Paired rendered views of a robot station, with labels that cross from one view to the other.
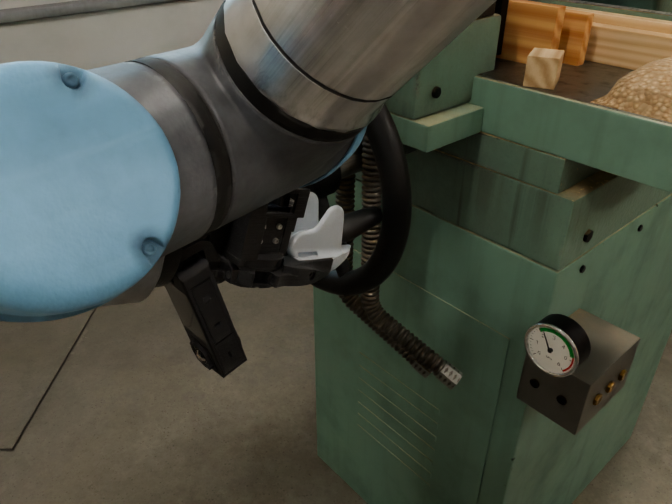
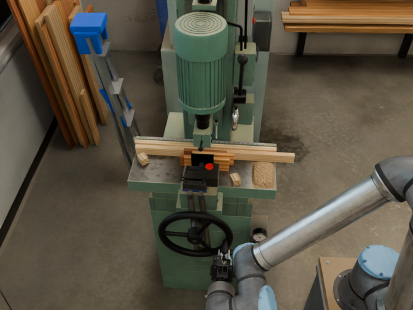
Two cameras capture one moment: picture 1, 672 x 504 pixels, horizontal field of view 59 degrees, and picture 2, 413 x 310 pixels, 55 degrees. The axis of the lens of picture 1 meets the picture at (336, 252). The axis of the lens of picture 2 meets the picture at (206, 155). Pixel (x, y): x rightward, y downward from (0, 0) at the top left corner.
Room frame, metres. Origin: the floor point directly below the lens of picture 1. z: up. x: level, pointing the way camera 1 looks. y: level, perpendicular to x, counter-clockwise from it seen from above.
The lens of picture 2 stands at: (-0.06, 0.58, 2.11)
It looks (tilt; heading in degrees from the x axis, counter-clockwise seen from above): 45 degrees down; 317
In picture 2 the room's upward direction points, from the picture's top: 1 degrees counter-clockwise
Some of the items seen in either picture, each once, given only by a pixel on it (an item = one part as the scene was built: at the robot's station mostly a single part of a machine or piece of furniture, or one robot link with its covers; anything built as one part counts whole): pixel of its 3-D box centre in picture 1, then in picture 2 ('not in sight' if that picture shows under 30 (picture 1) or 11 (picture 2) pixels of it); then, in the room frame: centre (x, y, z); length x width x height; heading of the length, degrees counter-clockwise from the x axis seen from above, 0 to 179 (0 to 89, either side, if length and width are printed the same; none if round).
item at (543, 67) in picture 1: (543, 68); (235, 179); (0.63, -0.22, 0.92); 0.04 x 0.03 x 0.03; 155
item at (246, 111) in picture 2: not in sight; (243, 109); (0.83, -0.47, 1.02); 0.09 x 0.07 x 0.12; 41
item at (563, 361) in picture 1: (557, 349); (259, 235); (0.49, -0.24, 0.65); 0.06 x 0.04 x 0.08; 41
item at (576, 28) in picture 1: (520, 28); (212, 158); (0.77, -0.23, 0.93); 0.17 x 0.01 x 0.06; 41
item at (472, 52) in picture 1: (410, 54); (200, 188); (0.69, -0.09, 0.92); 0.15 x 0.13 x 0.09; 41
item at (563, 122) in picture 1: (454, 80); (202, 179); (0.75, -0.15, 0.87); 0.61 x 0.30 x 0.06; 41
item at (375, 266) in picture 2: not in sight; (377, 273); (0.04, -0.36, 0.77); 0.17 x 0.15 x 0.18; 142
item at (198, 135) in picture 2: not in sight; (203, 130); (0.83, -0.24, 1.03); 0.14 x 0.07 x 0.09; 131
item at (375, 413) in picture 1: (497, 323); (206, 210); (0.90, -0.32, 0.36); 0.58 x 0.45 x 0.71; 131
